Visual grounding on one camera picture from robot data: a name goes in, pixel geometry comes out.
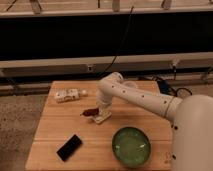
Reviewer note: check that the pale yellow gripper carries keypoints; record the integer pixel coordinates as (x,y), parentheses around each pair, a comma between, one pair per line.
(104,110)

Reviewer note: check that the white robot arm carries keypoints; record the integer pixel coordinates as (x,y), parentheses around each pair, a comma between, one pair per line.
(191,118)

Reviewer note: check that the white sponge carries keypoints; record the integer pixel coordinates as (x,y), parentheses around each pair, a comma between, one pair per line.
(101,117)

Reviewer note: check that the clear plastic cup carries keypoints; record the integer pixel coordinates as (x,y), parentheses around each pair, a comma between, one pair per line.
(130,84)

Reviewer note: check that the green bowl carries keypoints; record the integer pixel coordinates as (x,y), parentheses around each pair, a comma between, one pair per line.
(131,147)

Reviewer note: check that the black rectangular block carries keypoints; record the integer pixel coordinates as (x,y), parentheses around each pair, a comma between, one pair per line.
(65,151)

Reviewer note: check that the blue power adapter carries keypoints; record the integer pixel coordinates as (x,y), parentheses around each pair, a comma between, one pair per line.
(164,87)

